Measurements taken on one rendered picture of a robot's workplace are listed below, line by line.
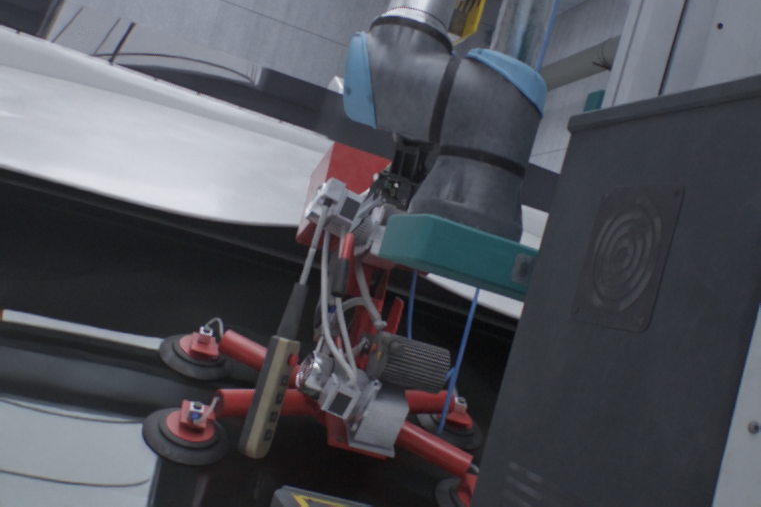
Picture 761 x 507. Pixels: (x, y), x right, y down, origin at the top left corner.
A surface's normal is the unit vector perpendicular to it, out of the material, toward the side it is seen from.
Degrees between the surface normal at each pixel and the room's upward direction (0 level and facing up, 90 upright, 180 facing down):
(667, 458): 90
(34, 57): 90
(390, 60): 78
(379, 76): 95
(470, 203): 73
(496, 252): 90
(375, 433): 116
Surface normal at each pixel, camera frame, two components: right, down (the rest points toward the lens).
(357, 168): 0.34, -0.34
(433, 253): 0.31, -0.01
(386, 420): 0.11, 0.40
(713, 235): -0.91, -0.30
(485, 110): -0.17, -0.10
